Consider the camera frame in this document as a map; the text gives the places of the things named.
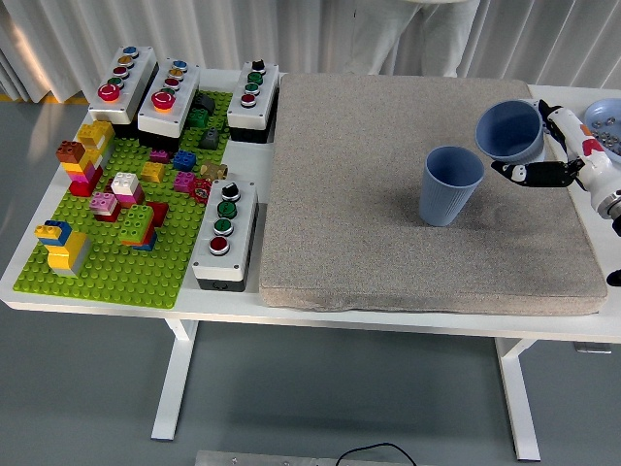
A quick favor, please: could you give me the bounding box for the dark green toy block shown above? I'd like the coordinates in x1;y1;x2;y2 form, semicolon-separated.
186;107;212;130

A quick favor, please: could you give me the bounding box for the four-button control box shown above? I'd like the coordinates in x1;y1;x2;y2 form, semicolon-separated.
226;61;281;145
191;179;260;293

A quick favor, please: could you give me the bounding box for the yellow toy block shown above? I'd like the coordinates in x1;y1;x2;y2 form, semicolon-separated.
140;161;167;184

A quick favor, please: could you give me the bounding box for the pink white red block stack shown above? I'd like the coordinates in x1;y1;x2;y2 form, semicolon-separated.
88;191;122;223

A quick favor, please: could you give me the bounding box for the red toy block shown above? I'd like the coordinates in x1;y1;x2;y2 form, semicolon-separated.
145;201;170;229

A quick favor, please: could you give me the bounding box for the white pleated curtain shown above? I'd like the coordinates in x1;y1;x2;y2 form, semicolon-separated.
0;0;621;106

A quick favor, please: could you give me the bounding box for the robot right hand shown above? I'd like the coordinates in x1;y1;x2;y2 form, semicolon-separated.
489;99;621;214

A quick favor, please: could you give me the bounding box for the green studded baseplate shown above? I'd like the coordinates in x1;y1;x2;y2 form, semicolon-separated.
12;89;234;312

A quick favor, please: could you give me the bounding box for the blue ribbed cup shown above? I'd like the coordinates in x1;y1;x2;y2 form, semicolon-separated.
474;99;547;165
418;145;486;228

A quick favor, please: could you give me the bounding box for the blue yellow grey block stack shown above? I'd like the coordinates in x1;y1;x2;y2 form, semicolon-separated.
33;219;92;278

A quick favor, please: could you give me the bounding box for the person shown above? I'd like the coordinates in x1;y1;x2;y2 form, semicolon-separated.
348;0;481;79

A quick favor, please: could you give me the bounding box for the five-button control box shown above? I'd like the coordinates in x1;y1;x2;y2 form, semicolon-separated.
86;46;160;140
137;57;202;150

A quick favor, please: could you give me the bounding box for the dark grey curved block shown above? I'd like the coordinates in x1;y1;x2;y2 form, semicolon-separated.
191;91;217;117

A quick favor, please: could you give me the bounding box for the brown yellow red block tower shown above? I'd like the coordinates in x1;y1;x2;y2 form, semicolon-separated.
54;139;105;198

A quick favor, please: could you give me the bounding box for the black cable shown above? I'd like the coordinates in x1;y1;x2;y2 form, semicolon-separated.
336;442;418;466

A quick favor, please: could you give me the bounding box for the yellow white block stack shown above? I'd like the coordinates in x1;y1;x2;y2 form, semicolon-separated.
76;119;116;169

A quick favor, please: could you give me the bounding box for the grey metal plate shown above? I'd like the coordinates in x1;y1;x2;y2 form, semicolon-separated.
194;449;438;466

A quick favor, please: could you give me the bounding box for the white table leg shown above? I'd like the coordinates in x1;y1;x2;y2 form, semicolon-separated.
494;337;542;462
150;318;200;442

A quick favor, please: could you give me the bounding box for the blue plate with nuts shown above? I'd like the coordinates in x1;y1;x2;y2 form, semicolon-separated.
584;98;621;169

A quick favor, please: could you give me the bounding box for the green orange blue block stack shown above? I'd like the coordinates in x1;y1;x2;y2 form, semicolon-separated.
117;203;159;252

